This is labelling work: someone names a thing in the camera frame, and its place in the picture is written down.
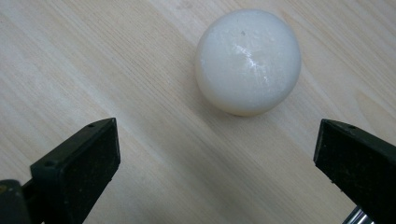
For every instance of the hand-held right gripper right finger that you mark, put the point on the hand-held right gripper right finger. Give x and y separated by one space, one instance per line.
358 165

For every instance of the white ball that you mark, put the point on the white ball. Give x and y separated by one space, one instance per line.
248 62

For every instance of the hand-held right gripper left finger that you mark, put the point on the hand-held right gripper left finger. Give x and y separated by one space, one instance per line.
79 168

